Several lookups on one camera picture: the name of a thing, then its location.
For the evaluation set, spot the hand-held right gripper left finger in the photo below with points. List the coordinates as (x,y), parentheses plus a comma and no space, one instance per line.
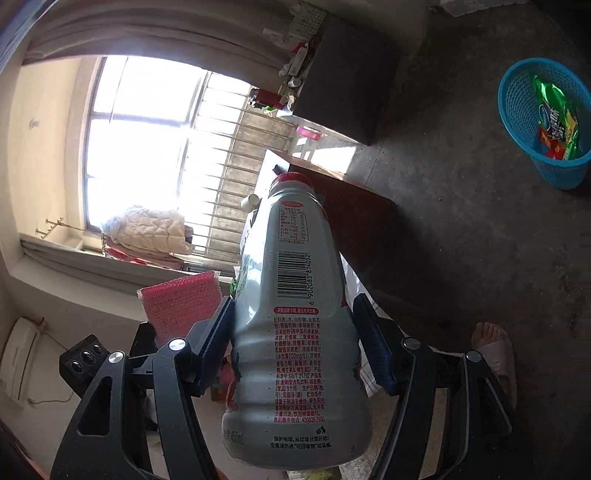
(217,341)

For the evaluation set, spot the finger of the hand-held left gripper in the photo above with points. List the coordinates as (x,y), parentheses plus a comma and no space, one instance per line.
(144,339)

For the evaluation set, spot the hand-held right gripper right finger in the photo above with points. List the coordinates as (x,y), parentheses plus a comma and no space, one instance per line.
(374,341)

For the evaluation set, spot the pink packet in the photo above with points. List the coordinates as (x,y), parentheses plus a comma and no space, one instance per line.
(175,300)

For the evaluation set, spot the white plastic bottle red cap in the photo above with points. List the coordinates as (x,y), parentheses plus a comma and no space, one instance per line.
(286,323)

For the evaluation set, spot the blue plastic basket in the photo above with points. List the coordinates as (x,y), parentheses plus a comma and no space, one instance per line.
(519,106)

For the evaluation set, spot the white air conditioner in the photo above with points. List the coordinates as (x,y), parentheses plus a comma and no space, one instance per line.
(21,355)

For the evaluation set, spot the white quilt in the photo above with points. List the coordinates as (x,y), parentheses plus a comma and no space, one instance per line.
(147,230)

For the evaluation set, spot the person's foot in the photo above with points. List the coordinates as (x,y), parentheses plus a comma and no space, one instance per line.
(487,334)

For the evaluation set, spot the wooden table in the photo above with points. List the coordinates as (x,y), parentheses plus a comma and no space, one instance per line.
(355,221)

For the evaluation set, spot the paper cup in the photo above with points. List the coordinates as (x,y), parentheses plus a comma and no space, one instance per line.
(250,203)

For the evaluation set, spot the metal window grille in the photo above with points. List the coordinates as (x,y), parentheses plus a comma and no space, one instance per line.
(231,161)

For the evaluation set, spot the pink container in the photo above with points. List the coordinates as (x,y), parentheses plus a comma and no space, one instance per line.
(309,134)

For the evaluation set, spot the dark cabinet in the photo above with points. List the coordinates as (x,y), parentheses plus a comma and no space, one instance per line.
(346,78)

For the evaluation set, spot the red snack packet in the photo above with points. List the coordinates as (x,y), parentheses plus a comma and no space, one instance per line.
(549,143)

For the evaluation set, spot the green snack packet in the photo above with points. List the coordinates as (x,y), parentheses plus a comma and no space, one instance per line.
(556,110)

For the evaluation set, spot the grey curtain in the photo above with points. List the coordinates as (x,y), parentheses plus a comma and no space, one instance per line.
(138,32)

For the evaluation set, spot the white lattice basket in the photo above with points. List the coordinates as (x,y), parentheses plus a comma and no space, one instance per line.
(309,16)

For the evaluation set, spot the metal wall hooks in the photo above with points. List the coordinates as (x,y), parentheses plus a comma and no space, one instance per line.
(48,226)

